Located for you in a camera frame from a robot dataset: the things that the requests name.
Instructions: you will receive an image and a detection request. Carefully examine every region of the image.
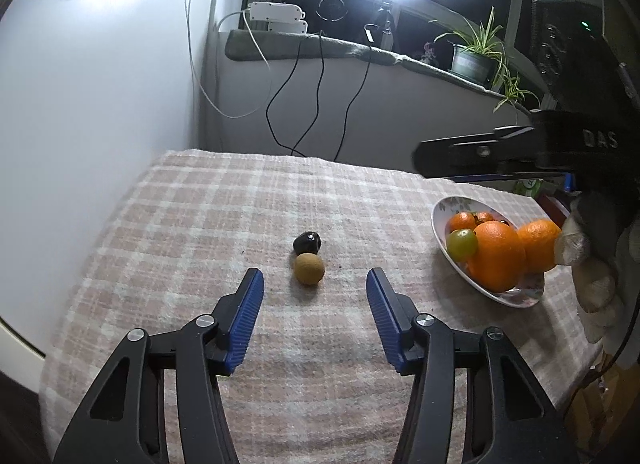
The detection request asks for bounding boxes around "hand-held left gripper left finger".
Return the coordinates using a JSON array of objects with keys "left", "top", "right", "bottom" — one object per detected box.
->
[{"left": 52, "top": 268, "right": 265, "bottom": 464}]

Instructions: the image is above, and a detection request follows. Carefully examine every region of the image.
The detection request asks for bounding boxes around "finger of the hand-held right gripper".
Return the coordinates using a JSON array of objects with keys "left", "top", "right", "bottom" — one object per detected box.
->
[
  {"left": 412, "top": 125, "right": 542, "bottom": 180},
  {"left": 440, "top": 170, "right": 573, "bottom": 185}
]

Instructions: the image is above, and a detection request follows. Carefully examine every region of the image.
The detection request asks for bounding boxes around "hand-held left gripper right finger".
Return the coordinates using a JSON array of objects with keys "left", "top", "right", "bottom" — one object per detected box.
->
[{"left": 366, "top": 268, "right": 581, "bottom": 464}]

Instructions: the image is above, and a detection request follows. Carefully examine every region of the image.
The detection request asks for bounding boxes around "small mandarin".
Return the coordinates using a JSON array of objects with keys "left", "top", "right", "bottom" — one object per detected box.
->
[{"left": 448, "top": 212, "right": 477, "bottom": 234}]

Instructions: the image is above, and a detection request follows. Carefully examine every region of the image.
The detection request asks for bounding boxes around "green grape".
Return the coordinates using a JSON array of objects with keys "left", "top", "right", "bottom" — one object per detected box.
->
[{"left": 446, "top": 229, "right": 478, "bottom": 261}]

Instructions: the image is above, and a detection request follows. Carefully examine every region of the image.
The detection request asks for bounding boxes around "round orange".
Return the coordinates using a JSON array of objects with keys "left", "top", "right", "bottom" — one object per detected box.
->
[{"left": 516, "top": 219, "right": 563, "bottom": 274}]

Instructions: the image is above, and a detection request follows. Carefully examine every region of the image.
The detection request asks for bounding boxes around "brown longan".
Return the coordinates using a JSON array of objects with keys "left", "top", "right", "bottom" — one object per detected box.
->
[{"left": 293, "top": 253, "right": 326, "bottom": 286}]

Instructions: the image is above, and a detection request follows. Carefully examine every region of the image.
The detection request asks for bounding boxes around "large orange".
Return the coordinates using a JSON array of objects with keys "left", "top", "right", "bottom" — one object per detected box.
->
[{"left": 466, "top": 220, "right": 527, "bottom": 293}]

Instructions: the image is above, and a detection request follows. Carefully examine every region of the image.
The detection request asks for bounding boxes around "dark purple fruit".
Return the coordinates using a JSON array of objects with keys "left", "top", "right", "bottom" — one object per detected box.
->
[{"left": 293, "top": 231, "right": 323, "bottom": 255}]

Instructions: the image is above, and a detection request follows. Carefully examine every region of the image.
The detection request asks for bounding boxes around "white floral plate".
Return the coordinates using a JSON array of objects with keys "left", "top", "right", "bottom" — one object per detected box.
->
[{"left": 431, "top": 195, "right": 546, "bottom": 307}]

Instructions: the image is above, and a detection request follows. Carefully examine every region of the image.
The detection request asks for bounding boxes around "person's right hand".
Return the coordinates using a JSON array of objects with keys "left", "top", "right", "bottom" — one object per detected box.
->
[{"left": 555, "top": 191, "right": 640, "bottom": 345}]

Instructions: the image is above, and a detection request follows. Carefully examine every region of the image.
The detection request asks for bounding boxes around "potted spider plant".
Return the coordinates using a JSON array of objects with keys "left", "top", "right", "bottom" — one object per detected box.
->
[{"left": 432, "top": 6, "right": 541, "bottom": 112}]

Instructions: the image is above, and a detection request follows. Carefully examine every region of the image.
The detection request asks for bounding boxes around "plaid blanket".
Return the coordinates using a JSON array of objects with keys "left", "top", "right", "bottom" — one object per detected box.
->
[{"left": 39, "top": 149, "right": 606, "bottom": 464}]

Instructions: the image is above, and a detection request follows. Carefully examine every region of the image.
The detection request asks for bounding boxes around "white power strip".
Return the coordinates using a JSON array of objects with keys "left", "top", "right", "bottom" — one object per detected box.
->
[{"left": 242, "top": 1, "right": 309, "bottom": 35}]

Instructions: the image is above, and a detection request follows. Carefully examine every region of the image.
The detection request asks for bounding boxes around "black cable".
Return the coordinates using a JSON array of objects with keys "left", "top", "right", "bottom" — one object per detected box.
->
[
  {"left": 332, "top": 41, "right": 373, "bottom": 162},
  {"left": 266, "top": 33, "right": 327, "bottom": 159}
]

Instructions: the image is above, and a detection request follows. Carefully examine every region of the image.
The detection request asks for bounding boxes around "ring light stand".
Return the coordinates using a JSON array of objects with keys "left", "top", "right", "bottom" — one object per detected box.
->
[{"left": 364, "top": 0, "right": 397, "bottom": 52}]

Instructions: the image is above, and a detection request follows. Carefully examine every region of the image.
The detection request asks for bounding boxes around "black ring holder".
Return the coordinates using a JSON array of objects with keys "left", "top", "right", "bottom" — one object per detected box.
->
[{"left": 318, "top": 0, "right": 347, "bottom": 22}]

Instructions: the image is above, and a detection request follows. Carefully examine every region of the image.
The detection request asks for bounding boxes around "white cable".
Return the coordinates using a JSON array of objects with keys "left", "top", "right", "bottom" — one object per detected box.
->
[{"left": 182, "top": 0, "right": 275, "bottom": 119}]

